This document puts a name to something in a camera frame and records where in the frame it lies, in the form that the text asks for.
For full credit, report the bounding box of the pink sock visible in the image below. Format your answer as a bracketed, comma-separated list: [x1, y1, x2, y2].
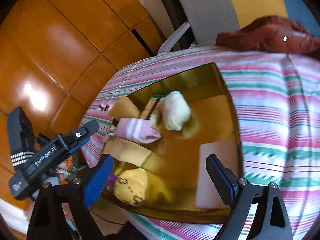
[102, 118, 161, 144]

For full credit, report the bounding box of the white sock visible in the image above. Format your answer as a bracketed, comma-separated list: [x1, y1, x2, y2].
[159, 91, 191, 131]

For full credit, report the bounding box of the purple small packet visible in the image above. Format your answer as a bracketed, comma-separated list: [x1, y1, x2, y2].
[107, 174, 118, 187]

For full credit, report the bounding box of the yellow spotted plush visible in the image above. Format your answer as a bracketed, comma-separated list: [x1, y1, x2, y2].
[114, 168, 148, 206]

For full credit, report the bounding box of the gold tin box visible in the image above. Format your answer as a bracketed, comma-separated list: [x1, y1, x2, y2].
[102, 63, 243, 224]

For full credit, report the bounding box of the wooden wardrobe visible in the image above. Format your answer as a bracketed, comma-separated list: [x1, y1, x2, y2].
[1, 0, 165, 210]

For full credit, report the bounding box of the striped tablecloth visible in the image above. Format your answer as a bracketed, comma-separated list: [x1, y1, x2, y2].
[81, 46, 319, 239]

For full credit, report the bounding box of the dark red jacket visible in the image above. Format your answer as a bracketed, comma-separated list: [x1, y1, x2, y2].
[216, 16, 319, 60]

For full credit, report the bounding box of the grey yellow blue chair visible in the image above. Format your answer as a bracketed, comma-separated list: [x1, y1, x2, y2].
[158, 0, 319, 54]

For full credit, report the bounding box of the black rolled mat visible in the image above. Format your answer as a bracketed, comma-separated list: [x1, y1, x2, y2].
[161, 0, 195, 49]

